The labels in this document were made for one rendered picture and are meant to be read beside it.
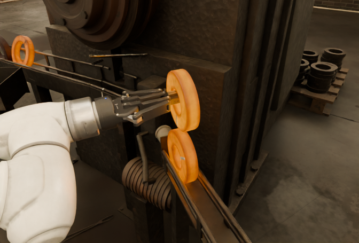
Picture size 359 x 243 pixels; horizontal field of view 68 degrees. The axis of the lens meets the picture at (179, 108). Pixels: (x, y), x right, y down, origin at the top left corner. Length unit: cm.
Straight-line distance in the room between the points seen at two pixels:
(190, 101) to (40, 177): 32
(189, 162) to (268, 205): 98
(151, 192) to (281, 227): 81
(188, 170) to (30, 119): 38
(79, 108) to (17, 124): 11
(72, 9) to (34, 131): 50
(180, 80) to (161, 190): 45
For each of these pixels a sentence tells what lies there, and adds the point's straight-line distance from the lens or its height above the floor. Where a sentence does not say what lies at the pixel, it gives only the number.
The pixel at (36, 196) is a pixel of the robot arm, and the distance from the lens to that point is 49.
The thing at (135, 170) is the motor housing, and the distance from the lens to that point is 99.
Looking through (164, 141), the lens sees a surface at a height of 70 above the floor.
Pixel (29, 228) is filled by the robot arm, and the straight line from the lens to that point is 48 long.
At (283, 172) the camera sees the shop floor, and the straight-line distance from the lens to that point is 183.
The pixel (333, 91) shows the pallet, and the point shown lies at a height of 14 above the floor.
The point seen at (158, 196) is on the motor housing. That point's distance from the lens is 94.
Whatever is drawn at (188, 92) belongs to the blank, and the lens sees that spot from 59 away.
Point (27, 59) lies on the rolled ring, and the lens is 164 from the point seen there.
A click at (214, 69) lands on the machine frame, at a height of 87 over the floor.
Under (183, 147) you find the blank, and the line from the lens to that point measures 69.
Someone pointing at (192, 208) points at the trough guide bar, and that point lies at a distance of 66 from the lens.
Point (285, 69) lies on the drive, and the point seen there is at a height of 57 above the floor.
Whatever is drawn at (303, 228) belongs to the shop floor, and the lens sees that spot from 159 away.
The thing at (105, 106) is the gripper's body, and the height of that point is 92.
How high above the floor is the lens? 122
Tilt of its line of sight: 32 degrees down
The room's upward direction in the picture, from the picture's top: straight up
